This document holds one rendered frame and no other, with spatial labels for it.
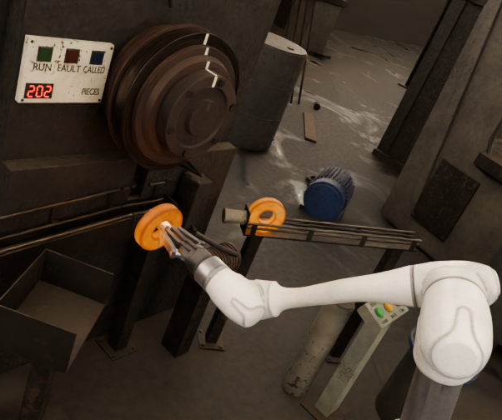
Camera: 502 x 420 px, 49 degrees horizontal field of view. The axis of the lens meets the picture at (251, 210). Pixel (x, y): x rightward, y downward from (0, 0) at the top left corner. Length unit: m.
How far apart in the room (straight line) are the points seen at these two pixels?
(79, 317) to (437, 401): 0.94
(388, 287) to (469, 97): 2.94
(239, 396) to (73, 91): 1.41
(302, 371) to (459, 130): 2.33
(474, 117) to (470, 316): 3.05
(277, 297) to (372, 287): 0.33
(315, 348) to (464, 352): 1.29
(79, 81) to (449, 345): 1.18
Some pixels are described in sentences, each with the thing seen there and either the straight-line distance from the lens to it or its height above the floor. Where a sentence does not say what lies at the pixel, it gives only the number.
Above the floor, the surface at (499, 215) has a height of 0.59.
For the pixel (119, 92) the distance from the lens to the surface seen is 1.64.
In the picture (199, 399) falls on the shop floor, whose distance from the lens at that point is 2.34.
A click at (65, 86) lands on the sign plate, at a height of 1.11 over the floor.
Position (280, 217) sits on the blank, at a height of 0.72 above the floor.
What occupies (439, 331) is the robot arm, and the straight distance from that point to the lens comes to 1.13.
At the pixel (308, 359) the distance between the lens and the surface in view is 2.40.
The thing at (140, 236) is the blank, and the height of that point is 0.82.
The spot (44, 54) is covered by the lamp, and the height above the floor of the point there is 1.20.
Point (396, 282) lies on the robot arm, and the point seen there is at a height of 1.09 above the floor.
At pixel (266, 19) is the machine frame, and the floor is 1.38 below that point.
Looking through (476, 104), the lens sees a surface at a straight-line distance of 4.12.
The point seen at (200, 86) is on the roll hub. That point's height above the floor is 1.22.
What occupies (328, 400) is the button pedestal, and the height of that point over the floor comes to 0.09.
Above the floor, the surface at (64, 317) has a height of 0.60.
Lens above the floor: 1.70
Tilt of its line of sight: 27 degrees down
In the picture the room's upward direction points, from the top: 23 degrees clockwise
